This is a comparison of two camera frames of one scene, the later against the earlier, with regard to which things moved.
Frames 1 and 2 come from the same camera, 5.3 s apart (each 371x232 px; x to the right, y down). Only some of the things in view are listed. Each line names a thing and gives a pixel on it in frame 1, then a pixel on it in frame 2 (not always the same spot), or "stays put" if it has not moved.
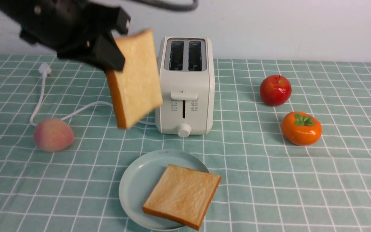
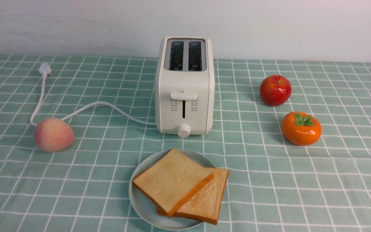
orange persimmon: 301,128 stays put
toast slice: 135,91 -> 172,181
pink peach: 52,134 stays put
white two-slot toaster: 186,67 stays put
